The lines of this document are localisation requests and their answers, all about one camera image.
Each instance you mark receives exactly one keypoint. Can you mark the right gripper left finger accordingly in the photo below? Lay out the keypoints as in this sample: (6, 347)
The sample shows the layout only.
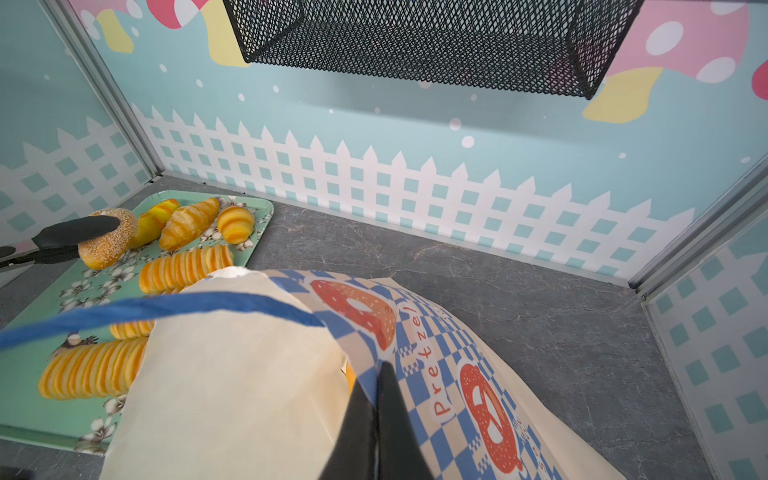
(354, 456)

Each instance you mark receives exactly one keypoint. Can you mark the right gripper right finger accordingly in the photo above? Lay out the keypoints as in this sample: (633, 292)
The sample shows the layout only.
(399, 454)

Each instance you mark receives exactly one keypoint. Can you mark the checkered paper bag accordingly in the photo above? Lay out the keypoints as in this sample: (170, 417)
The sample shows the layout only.
(248, 374)

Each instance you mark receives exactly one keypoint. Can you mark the long twisted bread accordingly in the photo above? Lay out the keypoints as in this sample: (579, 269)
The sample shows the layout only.
(181, 270)

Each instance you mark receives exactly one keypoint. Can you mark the rectangular crusty pastry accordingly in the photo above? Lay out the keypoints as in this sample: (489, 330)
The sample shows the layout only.
(93, 371)

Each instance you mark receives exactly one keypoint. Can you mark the egg tart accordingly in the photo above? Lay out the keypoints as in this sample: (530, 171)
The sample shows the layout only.
(236, 224)

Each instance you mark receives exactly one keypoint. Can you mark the small croissant bread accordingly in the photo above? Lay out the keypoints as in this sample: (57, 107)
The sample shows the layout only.
(188, 223)

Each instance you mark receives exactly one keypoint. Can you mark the yellow curved bread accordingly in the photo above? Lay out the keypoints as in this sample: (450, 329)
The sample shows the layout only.
(152, 222)

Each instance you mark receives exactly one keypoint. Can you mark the oval bun bread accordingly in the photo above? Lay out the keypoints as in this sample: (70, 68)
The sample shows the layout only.
(106, 250)

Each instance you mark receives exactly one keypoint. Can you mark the black metal tongs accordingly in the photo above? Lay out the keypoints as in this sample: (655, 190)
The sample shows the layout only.
(57, 243)

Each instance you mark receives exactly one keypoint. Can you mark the green floral tray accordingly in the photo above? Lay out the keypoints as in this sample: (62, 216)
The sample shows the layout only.
(85, 425)

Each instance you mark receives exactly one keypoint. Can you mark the black mesh wall basket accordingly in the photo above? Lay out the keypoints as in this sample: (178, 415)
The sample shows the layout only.
(546, 47)

